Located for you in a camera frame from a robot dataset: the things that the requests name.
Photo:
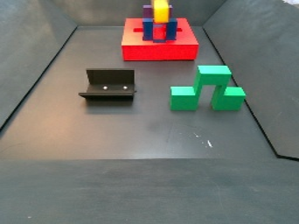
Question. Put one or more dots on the yellow long block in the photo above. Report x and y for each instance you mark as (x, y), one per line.
(161, 5)

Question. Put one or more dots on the red board base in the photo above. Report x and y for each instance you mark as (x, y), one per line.
(181, 49)

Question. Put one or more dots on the blue U-shaped block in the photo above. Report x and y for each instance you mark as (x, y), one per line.
(159, 32)

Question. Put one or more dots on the purple upright block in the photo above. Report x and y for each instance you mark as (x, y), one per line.
(147, 12)

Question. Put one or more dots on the black angled bracket holder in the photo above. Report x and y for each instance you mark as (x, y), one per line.
(110, 83)

